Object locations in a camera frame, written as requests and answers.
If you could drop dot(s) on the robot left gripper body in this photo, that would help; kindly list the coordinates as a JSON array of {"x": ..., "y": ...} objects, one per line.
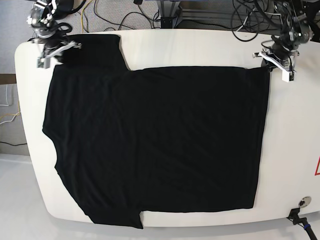
[{"x": 284, "y": 52}]

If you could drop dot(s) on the robot right gripper body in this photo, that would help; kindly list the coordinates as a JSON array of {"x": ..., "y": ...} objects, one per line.
[{"x": 54, "y": 40}]

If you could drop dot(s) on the black T-shirt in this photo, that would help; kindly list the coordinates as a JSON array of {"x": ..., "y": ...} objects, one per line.
[{"x": 178, "y": 139}]

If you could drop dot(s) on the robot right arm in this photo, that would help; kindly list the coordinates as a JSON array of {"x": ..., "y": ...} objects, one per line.
[{"x": 44, "y": 20}]

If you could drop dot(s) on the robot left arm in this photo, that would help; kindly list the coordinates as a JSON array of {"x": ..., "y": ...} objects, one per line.
[{"x": 294, "y": 31}]

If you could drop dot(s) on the red warning triangle sticker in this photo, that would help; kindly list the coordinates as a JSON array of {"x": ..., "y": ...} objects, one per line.
[{"x": 317, "y": 171}]

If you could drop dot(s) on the silver table grommet right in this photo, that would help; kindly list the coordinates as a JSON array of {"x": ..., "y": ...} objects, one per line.
[{"x": 304, "y": 202}]

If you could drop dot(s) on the black clamp with cable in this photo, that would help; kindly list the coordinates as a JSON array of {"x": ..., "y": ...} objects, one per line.
[{"x": 302, "y": 222}]

